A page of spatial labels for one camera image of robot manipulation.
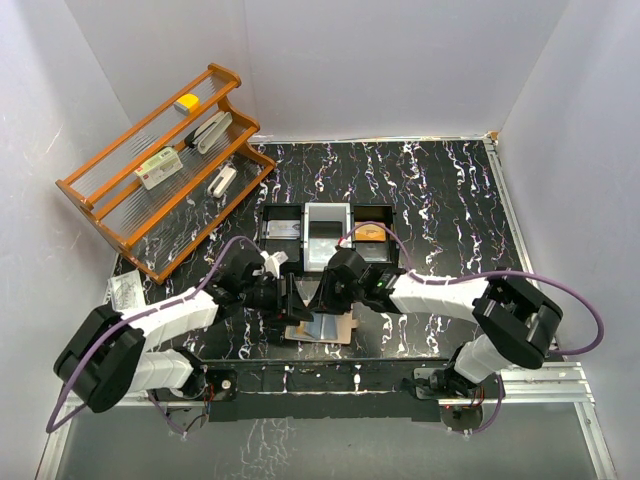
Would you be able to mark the silver card in left tray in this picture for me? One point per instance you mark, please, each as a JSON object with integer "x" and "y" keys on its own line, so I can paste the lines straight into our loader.
{"x": 283, "y": 229}

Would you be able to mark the grey card in right tray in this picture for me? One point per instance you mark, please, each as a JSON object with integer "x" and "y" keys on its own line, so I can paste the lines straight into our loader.
{"x": 376, "y": 252}

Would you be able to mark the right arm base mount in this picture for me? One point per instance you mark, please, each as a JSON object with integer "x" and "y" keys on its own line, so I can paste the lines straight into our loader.
{"x": 444, "y": 383}

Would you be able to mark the small white stapler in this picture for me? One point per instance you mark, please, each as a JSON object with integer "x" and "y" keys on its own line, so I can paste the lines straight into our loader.
{"x": 221, "y": 182}

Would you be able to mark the white tray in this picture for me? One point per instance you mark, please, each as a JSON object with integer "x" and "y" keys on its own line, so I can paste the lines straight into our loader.
{"x": 324, "y": 225}

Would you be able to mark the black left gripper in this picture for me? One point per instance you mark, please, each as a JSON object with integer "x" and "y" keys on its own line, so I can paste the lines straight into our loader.
{"x": 288, "y": 305}

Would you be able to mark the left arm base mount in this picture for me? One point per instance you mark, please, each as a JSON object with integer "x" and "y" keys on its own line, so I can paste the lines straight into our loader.
{"x": 204, "y": 386}

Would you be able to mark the black tray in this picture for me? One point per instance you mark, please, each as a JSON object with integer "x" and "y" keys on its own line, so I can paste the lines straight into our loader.
{"x": 294, "y": 248}
{"x": 382, "y": 215}

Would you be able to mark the black right tray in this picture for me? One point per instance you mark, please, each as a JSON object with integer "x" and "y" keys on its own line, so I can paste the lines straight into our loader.
{"x": 382, "y": 215}

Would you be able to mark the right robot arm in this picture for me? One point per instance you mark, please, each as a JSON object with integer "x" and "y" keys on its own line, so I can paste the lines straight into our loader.
{"x": 518, "y": 321}

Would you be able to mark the yellow white tape measure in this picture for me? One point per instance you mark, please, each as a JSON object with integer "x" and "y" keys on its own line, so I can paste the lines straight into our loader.
{"x": 187, "y": 103}

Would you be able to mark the white printed paper sheet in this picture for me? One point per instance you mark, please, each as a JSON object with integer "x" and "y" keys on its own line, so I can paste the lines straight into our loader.
{"x": 126, "y": 291}

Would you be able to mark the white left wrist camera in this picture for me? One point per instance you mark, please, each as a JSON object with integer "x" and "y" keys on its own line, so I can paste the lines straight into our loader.
{"x": 273, "y": 262}

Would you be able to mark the black left tray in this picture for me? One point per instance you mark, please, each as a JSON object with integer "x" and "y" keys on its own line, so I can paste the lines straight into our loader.
{"x": 294, "y": 248}

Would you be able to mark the white black stapler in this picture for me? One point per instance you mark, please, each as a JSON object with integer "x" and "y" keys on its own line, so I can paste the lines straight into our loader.
{"x": 207, "y": 134}

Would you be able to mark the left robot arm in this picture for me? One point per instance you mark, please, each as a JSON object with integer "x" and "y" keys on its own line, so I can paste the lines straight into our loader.
{"x": 114, "y": 353}

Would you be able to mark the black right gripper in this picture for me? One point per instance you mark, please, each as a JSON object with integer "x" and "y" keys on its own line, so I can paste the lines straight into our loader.
{"x": 324, "y": 300}

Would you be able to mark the aluminium frame rail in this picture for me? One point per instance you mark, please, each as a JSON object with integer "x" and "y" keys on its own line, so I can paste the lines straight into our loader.
{"x": 369, "y": 388}

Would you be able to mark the white staples box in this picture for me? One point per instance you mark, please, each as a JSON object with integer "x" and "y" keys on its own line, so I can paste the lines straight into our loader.
{"x": 159, "y": 167}

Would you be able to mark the orange wooden shelf rack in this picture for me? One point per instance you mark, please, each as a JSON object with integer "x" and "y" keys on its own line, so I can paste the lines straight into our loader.
{"x": 162, "y": 187}

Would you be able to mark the beige leather card holder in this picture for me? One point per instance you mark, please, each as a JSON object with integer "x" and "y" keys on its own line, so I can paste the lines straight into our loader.
{"x": 325, "y": 329}

